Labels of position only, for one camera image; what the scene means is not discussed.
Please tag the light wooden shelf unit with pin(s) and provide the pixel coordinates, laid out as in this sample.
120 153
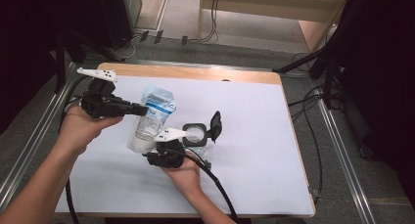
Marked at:
261 8

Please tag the dark cabinet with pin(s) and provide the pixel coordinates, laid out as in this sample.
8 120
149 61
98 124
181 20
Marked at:
117 15

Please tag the black table grommet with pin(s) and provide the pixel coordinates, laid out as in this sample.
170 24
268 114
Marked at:
225 80

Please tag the clear container with black lid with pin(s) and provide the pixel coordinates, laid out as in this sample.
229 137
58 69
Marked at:
195 134

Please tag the person's right hand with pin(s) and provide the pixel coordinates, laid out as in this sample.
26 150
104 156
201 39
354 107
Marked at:
186 176

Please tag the black metal stand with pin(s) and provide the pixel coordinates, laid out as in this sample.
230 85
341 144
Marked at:
60 64

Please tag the black tripod stand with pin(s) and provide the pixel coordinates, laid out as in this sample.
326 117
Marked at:
326 57

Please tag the person's left hand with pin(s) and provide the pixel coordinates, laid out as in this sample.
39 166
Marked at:
83 129

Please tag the white paper sheet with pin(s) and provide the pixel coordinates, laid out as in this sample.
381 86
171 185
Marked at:
254 145

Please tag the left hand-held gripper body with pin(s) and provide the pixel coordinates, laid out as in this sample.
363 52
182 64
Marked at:
101 101

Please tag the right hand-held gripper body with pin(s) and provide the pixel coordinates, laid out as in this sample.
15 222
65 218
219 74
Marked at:
168 154

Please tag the metal floor rail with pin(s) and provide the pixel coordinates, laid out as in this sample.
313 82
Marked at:
29 149
345 158
195 65

